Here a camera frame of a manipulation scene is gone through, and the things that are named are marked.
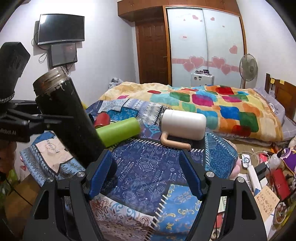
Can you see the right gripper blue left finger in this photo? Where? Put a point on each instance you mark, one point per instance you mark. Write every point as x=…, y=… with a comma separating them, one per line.
x=62, y=210

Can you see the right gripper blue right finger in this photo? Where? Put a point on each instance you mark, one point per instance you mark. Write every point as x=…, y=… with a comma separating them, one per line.
x=242, y=218

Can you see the black thermos bottle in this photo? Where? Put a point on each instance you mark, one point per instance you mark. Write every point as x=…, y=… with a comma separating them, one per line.
x=56, y=95

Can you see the white power strip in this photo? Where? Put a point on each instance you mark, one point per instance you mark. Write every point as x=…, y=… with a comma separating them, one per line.
x=254, y=180

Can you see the red box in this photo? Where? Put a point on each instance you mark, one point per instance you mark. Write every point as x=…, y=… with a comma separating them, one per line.
x=280, y=184

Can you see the red thermos bottle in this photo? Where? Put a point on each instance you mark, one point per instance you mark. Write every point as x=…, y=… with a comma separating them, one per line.
x=103, y=119

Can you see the green thermos bottle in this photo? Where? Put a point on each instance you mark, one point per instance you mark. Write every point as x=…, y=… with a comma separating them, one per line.
x=115, y=133

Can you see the blue patchwork cloth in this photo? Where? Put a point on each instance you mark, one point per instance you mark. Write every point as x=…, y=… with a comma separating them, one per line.
x=148, y=198

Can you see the grey clothes pile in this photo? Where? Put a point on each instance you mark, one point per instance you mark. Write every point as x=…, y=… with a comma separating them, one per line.
x=114, y=82

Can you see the grey pillow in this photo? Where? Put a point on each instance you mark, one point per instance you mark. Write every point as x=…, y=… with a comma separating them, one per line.
x=288, y=126

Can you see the white thermos bottle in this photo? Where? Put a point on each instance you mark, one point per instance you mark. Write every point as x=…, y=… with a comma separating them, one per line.
x=183, y=124

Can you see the colourful checkered quilt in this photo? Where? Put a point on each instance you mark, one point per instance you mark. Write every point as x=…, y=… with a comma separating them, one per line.
x=235, y=112

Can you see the wooden bed headboard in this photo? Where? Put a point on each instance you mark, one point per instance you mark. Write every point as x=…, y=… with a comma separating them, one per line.
x=284, y=93

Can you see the white small cabinet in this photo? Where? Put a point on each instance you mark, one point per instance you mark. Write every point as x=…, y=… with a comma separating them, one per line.
x=201, y=78

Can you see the brown wooden door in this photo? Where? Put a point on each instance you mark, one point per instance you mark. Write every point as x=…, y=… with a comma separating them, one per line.
x=152, y=51

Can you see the standing electric fan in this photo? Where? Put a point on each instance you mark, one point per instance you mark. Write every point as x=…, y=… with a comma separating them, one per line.
x=248, y=69

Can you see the frosted sliding wardrobe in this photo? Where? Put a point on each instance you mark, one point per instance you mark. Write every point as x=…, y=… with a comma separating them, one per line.
x=205, y=39

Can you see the small wall monitor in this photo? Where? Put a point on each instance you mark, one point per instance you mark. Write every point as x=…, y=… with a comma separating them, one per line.
x=62, y=54

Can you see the wall mounted black television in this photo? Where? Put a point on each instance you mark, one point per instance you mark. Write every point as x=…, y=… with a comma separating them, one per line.
x=58, y=28

